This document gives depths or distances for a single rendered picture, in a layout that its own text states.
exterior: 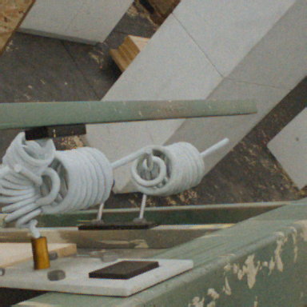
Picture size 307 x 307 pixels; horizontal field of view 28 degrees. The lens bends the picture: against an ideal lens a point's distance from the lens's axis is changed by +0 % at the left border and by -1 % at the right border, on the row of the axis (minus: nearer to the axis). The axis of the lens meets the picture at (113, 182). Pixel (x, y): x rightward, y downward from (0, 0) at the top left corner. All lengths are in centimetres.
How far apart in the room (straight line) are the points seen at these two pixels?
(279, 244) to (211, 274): 15
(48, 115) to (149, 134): 327
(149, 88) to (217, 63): 50
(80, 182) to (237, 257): 17
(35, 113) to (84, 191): 12
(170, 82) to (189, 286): 320
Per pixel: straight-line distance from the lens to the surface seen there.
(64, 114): 53
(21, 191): 58
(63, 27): 502
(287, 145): 623
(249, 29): 345
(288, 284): 72
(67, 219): 176
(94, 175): 61
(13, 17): 340
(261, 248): 65
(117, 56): 521
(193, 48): 363
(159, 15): 674
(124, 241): 133
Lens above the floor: 221
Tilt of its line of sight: 33 degrees down
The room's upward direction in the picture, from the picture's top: 42 degrees clockwise
